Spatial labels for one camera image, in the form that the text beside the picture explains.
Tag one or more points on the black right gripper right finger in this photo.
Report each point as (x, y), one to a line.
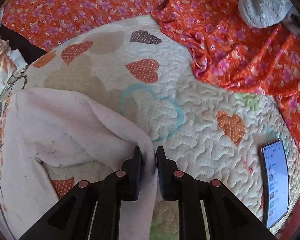
(207, 210)

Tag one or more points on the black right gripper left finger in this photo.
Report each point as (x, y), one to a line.
(91, 210)

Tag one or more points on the pale pink fleece garment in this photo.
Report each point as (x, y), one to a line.
(63, 128)

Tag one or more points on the smartphone with lit screen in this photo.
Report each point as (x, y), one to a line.
(276, 182)

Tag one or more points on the heart-patterned quilted bedspread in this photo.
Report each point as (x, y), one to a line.
(131, 67)

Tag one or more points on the orange floral blanket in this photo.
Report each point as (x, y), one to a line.
(226, 51)

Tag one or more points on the white floral pillow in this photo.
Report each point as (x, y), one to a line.
(12, 66)

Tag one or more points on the grey fleece cloth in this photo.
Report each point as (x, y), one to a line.
(264, 13)

